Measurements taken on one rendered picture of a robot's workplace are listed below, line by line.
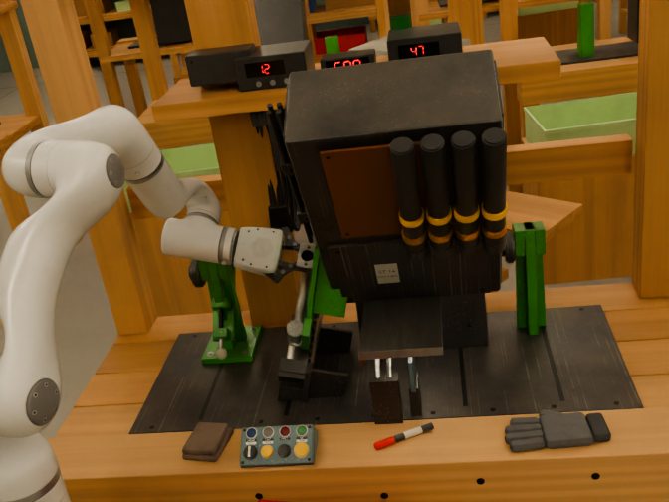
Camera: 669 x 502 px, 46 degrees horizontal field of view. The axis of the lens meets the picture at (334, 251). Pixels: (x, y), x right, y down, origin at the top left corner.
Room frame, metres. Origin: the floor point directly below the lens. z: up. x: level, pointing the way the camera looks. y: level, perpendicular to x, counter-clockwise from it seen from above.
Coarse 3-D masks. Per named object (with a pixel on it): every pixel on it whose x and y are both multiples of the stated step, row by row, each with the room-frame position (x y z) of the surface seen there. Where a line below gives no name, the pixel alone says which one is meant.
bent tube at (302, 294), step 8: (304, 248) 1.58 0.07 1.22; (312, 248) 1.58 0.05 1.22; (304, 256) 1.61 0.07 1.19; (312, 256) 1.60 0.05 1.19; (312, 264) 1.56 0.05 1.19; (304, 272) 1.62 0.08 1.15; (304, 280) 1.63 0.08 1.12; (304, 288) 1.63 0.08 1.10; (304, 296) 1.63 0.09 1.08; (296, 304) 1.63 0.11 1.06; (304, 304) 1.62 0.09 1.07; (296, 312) 1.61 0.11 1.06; (304, 312) 1.60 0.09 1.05; (288, 352) 1.54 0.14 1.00; (296, 352) 1.53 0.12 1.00
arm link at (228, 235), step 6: (228, 228) 1.62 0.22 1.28; (234, 228) 1.62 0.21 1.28; (222, 234) 1.60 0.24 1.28; (228, 234) 1.60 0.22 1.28; (234, 234) 1.61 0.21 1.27; (222, 240) 1.59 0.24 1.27; (228, 240) 1.59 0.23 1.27; (234, 240) 1.60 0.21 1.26; (222, 246) 1.58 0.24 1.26; (228, 246) 1.58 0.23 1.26; (222, 252) 1.58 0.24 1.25; (228, 252) 1.58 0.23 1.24; (222, 258) 1.58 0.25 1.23; (228, 258) 1.58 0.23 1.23; (222, 264) 1.58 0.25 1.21; (228, 264) 1.61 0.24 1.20
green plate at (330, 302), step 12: (312, 276) 1.47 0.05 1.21; (324, 276) 1.48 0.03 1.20; (312, 288) 1.47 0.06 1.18; (324, 288) 1.48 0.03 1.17; (312, 300) 1.47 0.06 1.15; (324, 300) 1.48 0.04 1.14; (336, 300) 1.48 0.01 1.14; (312, 312) 1.47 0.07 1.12; (324, 312) 1.48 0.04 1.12; (336, 312) 1.48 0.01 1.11
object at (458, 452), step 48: (240, 432) 1.39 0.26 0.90; (336, 432) 1.35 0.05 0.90; (384, 432) 1.32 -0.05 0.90; (432, 432) 1.30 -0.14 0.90; (480, 432) 1.28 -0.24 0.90; (624, 432) 1.21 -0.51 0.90; (96, 480) 1.32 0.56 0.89; (144, 480) 1.30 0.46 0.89; (192, 480) 1.29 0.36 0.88; (240, 480) 1.27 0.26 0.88; (288, 480) 1.25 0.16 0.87; (336, 480) 1.24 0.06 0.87; (384, 480) 1.22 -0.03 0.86; (432, 480) 1.21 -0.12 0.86; (480, 480) 1.19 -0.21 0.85; (528, 480) 1.18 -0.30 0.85; (576, 480) 1.17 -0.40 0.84; (624, 480) 1.15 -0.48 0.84
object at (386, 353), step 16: (368, 304) 1.46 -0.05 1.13; (384, 304) 1.45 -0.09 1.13; (400, 304) 1.44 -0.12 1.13; (416, 304) 1.43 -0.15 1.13; (432, 304) 1.42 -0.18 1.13; (368, 320) 1.39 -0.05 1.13; (384, 320) 1.38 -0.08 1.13; (400, 320) 1.37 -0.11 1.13; (416, 320) 1.37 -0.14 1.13; (432, 320) 1.36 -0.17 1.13; (368, 336) 1.33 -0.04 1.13; (384, 336) 1.32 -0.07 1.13; (400, 336) 1.32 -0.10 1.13; (416, 336) 1.31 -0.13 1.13; (432, 336) 1.30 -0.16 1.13; (368, 352) 1.28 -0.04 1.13; (384, 352) 1.27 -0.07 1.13; (400, 352) 1.27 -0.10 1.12; (416, 352) 1.26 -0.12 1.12; (432, 352) 1.26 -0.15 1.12
